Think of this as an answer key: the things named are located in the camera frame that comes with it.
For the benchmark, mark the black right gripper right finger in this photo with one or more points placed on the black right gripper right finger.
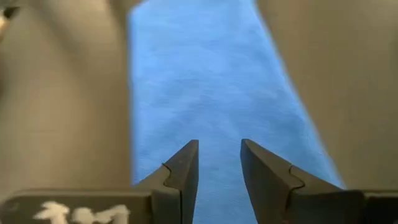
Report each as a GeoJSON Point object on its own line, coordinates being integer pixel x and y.
{"type": "Point", "coordinates": [273, 193]}

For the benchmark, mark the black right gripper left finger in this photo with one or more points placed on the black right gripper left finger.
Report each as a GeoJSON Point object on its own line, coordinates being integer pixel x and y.
{"type": "Point", "coordinates": [180, 186]}

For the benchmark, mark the blue microfiber towel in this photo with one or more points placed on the blue microfiber towel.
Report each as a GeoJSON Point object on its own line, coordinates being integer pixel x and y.
{"type": "Point", "coordinates": [205, 77]}

